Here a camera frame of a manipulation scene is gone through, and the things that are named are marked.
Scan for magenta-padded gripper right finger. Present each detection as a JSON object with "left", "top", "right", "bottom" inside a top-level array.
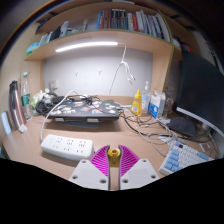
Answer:
[{"left": 118, "top": 144, "right": 160, "bottom": 191}]

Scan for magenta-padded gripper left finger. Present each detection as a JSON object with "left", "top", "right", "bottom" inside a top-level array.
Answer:
[{"left": 68, "top": 144, "right": 111, "bottom": 192}]

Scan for yellow charger block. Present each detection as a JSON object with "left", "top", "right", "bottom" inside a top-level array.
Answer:
[{"left": 107, "top": 146, "right": 122, "bottom": 168}]

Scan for white power strip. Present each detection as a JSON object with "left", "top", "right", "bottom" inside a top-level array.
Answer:
[{"left": 40, "top": 133, "right": 95, "bottom": 162}]

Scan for grey laptop stand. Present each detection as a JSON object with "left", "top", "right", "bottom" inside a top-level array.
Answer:
[{"left": 64, "top": 118, "right": 101, "bottom": 128}]

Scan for white and blue keyboard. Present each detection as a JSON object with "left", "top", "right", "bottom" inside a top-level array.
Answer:
[{"left": 158, "top": 140, "right": 214, "bottom": 177}]

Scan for dark laptop with stickers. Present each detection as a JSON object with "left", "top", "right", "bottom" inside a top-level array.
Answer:
[{"left": 48, "top": 99, "right": 122, "bottom": 123}]

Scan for yellow squeeze bottle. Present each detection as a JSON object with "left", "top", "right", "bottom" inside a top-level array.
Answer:
[{"left": 130, "top": 89, "right": 143, "bottom": 118}]

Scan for black rectangular pouch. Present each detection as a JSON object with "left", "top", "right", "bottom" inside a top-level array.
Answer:
[{"left": 166, "top": 117, "right": 198, "bottom": 137}]

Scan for blue and white box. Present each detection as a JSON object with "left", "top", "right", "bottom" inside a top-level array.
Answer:
[{"left": 148, "top": 89, "right": 167, "bottom": 119}]

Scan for clear pump bottle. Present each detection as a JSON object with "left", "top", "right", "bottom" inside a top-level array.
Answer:
[{"left": 141, "top": 80, "right": 152, "bottom": 114}]

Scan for black headphones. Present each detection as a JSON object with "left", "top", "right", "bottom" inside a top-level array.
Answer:
[{"left": 35, "top": 94, "right": 64, "bottom": 116}]

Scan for small white crumpled tissue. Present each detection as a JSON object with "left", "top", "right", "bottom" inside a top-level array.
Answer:
[{"left": 18, "top": 123, "right": 29, "bottom": 134}]

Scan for green and white plush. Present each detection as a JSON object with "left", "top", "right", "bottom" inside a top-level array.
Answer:
[{"left": 30, "top": 89, "right": 51, "bottom": 108}]

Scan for clear green-label water bottle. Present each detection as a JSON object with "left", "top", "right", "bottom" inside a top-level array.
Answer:
[{"left": 20, "top": 71, "right": 33, "bottom": 122}]

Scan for pink thermos flask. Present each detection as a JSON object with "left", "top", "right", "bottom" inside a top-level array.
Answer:
[{"left": 8, "top": 79, "right": 28, "bottom": 132}]

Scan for light blue flat case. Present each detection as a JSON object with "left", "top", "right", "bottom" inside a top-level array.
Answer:
[{"left": 0, "top": 111, "right": 13, "bottom": 135}]

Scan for black monitor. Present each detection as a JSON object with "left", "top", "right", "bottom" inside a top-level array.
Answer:
[{"left": 174, "top": 49, "right": 224, "bottom": 134}]

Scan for white LED light bar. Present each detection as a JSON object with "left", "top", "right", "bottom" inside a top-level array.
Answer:
[{"left": 54, "top": 40, "right": 119, "bottom": 54}]

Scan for wooden shelf unit with books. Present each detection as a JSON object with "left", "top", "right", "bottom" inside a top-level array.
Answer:
[{"left": 24, "top": 8, "right": 183, "bottom": 61}]

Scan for tangled grey desk cables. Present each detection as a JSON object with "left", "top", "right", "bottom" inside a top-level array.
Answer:
[{"left": 119, "top": 106, "right": 214, "bottom": 158}]

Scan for black cable bundle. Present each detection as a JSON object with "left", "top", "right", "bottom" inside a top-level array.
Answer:
[{"left": 63, "top": 94, "right": 101, "bottom": 105}]

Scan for white power strip cable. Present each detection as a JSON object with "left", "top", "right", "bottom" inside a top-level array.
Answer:
[{"left": 39, "top": 89, "right": 78, "bottom": 143}]

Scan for white wall outlet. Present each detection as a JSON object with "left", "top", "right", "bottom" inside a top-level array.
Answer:
[{"left": 49, "top": 79, "right": 60, "bottom": 91}]

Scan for white hanging cables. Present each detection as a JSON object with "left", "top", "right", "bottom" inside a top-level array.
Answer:
[{"left": 108, "top": 42, "right": 137, "bottom": 98}]

